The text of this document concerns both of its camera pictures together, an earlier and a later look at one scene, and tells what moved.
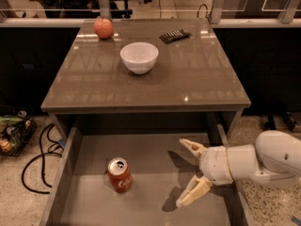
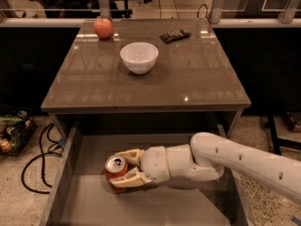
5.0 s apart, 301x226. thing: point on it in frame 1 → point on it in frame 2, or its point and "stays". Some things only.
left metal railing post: (103, 1) stays
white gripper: (214, 165) → (154, 164)
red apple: (103, 27) stays
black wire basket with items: (16, 131) stays
